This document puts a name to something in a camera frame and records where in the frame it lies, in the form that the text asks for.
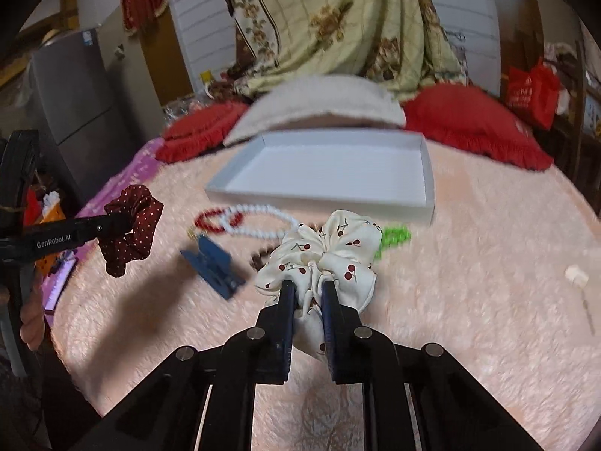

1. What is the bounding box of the dark red dotted scrunchie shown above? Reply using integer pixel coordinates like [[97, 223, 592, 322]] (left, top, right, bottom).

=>
[[99, 184, 163, 278]]

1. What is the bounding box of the dark brown bead bracelet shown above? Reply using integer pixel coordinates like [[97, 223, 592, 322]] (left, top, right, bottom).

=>
[[248, 243, 283, 273]]

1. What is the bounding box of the red shopping bag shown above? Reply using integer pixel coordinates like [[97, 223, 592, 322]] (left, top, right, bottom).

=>
[[504, 58, 561, 130]]

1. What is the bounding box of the round red ruffled cushion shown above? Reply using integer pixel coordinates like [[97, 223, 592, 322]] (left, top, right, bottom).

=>
[[155, 102, 249, 164]]

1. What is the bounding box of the blue hair claw clip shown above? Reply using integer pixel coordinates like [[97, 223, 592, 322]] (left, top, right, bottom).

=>
[[180, 235, 246, 300]]

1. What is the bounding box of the floral beige quilt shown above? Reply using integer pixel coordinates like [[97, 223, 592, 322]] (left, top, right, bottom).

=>
[[225, 0, 468, 101]]

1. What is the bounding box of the red pillow right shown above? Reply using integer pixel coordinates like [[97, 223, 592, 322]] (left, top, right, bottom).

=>
[[402, 83, 553, 171]]

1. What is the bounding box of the white headboard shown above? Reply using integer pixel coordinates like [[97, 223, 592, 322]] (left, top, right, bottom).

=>
[[169, 0, 501, 95]]

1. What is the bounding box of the clear plastic bag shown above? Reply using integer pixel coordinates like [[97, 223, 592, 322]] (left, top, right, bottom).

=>
[[162, 95, 210, 127]]

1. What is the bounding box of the white pearl bead necklace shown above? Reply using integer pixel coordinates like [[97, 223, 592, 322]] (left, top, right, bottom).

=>
[[218, 203, 301, 242]]

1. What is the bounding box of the purple floral blanket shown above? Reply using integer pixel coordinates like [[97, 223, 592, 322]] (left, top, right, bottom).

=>
[[42, 138, 164, 325]]

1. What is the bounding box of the orange plastic basket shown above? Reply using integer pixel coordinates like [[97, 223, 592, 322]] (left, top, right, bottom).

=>
[[36, 201, 65, 277]]

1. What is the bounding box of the white pillow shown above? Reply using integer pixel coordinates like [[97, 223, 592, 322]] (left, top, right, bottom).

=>
[[223, 74, 406, 147]]

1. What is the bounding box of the white cherry print scrunchie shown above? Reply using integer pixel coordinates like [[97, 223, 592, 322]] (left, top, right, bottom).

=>
[[254, 210, 382, 362]]

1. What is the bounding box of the green bead bracelet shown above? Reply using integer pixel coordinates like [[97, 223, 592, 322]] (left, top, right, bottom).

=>
[[374, 225, 413, 260]]

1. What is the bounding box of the person left hand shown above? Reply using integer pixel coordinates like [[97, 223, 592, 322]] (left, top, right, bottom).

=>
[[20, 283, 46, 351]]

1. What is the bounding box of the grey refrigerator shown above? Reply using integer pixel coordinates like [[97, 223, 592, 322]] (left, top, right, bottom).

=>
[[27, 29, 136, 204]]

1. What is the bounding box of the red bead bracelet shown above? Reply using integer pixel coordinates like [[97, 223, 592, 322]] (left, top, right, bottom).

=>
[[193, 207, 246, 235]]

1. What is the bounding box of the white shallow box tray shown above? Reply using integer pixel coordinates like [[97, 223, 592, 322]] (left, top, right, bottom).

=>
[[205, 128, 435, 225]]

